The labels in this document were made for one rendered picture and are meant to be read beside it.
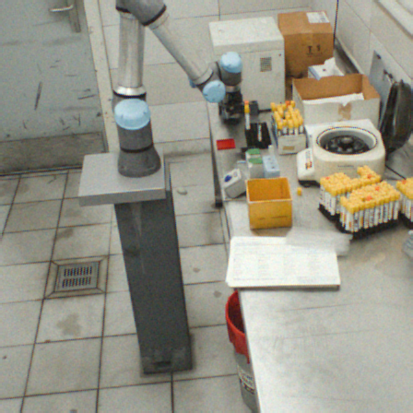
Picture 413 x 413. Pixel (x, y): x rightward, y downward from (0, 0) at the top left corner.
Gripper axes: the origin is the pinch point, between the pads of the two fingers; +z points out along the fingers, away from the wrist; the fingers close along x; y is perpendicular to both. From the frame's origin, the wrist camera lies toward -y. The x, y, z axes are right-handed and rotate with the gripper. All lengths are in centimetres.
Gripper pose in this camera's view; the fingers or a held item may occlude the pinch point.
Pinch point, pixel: (230, 112)
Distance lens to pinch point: 269.3
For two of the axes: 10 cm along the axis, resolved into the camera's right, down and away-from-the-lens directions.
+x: 9.9, -1.0, 0.2
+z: 0.3, 4.5, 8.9
